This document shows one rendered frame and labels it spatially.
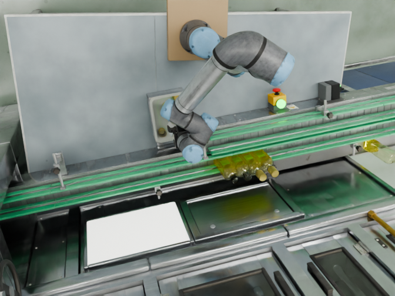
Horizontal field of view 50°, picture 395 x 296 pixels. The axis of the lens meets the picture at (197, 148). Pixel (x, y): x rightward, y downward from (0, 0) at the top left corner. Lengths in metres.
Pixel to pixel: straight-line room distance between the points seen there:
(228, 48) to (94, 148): 0.96
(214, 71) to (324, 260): 0.79
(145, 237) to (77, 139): 0.59
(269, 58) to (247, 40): 0.09
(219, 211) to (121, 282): 0.52
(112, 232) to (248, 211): 0.58
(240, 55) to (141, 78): 0.74
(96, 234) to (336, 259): 0.96
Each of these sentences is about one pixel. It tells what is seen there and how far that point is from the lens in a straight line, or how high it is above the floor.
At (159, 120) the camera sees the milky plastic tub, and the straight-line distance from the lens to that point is 2.05.
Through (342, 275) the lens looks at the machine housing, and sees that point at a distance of 1.63.
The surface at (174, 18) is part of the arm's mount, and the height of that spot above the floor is 0.78.
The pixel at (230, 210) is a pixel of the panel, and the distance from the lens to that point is 1.88.
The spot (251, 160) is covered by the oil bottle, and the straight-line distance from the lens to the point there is 1.95.
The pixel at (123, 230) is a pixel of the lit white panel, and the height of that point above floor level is 1.13.
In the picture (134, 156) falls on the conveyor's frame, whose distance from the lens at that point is 2.05.
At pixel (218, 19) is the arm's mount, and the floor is 0.79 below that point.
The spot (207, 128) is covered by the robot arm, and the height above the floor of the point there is 1.21.
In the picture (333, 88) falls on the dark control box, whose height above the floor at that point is 0.84.
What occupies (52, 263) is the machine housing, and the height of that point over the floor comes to 1.19.
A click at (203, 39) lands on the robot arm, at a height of 1.01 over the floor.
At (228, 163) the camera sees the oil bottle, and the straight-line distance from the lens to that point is 1.93.
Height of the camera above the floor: 2.69
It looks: 64 degrees down
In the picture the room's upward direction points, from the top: 147 degrees clockwise
